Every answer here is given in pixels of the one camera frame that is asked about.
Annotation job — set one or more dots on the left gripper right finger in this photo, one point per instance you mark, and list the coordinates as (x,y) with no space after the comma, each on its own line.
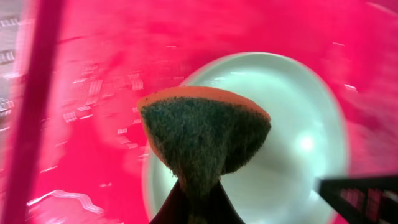
(220,208)

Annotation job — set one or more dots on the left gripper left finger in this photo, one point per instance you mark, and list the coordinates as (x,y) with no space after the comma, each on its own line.
(175,209)

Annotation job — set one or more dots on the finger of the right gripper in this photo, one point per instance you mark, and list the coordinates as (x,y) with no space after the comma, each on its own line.
(369,200)

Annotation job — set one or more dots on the orange green scrub sponge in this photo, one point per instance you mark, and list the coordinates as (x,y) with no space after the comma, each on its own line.
(201,133)

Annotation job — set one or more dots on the light blue plate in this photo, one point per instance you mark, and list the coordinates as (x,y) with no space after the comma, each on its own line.
(307,141)

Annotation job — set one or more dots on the red plastic tray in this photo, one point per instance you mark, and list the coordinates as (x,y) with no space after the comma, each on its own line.
(76,150)

